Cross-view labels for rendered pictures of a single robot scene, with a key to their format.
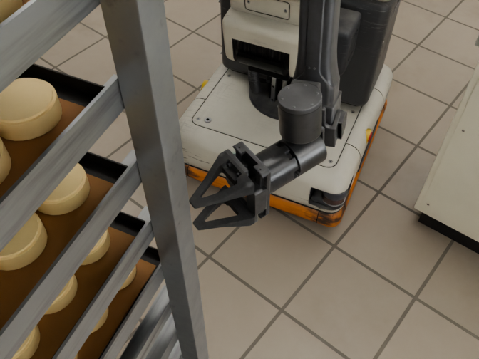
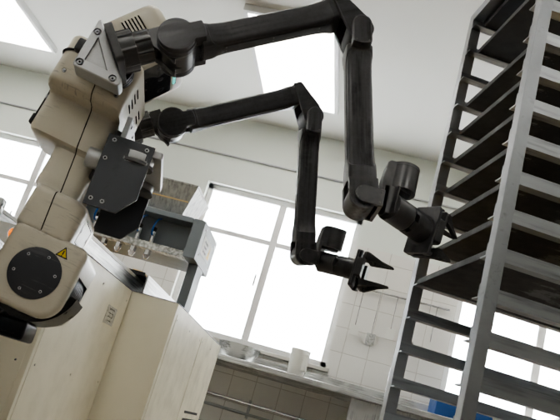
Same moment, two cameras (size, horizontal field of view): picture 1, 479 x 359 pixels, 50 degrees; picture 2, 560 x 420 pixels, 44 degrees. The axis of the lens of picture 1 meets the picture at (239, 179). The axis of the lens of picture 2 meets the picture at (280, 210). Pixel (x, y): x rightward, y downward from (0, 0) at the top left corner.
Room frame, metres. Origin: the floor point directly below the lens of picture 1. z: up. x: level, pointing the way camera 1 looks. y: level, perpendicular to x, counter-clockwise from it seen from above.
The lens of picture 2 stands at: (1.56, 1.43, 0.50)
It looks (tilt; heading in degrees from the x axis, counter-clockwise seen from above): 17 degrees up; 240
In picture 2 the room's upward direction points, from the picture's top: 16 degrees clockwise
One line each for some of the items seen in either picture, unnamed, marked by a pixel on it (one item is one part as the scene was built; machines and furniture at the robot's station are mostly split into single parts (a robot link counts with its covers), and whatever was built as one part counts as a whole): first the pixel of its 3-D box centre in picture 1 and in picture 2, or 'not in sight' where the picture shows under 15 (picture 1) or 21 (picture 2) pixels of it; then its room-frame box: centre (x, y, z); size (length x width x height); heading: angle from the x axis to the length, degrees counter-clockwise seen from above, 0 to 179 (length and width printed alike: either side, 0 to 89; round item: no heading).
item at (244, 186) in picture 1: (222, 192); (375, 269); (0.41, 0.02, 0.96); 0.09 x 0.07 x 0.07; 126
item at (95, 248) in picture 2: not in sight; (146, 294); (0.46, -1.37, 0.87); 2.01 x 0.03 x 0.07; 52
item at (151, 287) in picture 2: not in sight; (176, 312); (0.19, -1.62, 0.88); 1.28 x 0.01 x 0.07; 52
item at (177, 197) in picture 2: not in sight; (137, 197); (0.64, -1.37, 1.25); 0.56 x 0.29 x 0.14; 142
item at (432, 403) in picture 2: not in sight; (459, 414); (-2.39, -2.12, 0.95); 0.40 x 0.30 x 0.14; 143
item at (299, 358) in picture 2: not in sight; (299, 363); (-1.40, -2.79, 0.98); 0.18 x 0.14 x 0.20; 91
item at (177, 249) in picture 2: not in sight; (118, 249); (0.64, -1.37, 1.01); 0.72 x 0.33 x 0.34; 142
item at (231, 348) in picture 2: not in sight; (237, 353); (-1.12, -3.21, 0.94); 0.33 x 0.33 x 0.12
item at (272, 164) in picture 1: (266, 172); (348, 267); (0.45, -0.04, 0.95); 0.07 x 0.07 x 0.10; 36
